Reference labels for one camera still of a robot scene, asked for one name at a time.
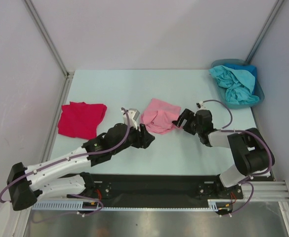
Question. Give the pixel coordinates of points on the light blue t shirt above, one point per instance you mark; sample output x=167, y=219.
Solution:
x=236, y=85

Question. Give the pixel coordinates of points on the teal plastic basket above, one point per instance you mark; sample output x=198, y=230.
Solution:
x=258, y=90

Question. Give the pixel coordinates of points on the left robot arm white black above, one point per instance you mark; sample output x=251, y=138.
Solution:
x=28, y=184

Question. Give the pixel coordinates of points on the left aluminium frame post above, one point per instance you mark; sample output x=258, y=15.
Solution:
x=34, y=14

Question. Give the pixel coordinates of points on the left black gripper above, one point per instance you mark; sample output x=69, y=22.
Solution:
x=143, y=138

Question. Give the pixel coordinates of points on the dark blue t shirt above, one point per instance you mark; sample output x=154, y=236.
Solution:
x=250, y=68

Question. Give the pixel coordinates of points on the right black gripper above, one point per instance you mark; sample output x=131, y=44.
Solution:
x=190, y=122

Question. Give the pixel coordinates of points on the right aluminium frame post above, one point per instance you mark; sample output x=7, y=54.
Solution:
x=276, y=9

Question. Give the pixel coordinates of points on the pink t shirt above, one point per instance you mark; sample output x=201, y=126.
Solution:
x=159, y=115

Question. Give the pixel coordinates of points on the slotted cable duct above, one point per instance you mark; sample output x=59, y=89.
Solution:
x=87, y=205

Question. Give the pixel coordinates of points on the aluminium rail front right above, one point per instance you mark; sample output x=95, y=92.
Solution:
x=263, y=213

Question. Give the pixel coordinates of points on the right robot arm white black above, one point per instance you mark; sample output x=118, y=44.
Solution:
x=251, y=154

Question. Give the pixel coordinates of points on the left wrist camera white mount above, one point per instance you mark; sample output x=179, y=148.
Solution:
x=130, y=116

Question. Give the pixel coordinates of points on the aluminium frame post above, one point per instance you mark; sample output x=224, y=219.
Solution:
x=276, y=9
x=34, y=14

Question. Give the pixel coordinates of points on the red folded t shirt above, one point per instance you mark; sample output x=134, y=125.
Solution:
x=80, y=120

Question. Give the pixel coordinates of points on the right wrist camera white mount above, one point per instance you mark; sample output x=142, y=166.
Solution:
x=200, y=105

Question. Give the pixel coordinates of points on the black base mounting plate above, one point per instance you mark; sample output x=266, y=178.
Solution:
x=152, y=190

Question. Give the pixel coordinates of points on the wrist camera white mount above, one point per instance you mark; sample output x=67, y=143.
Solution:
x=200, y=105
x=130, y=116

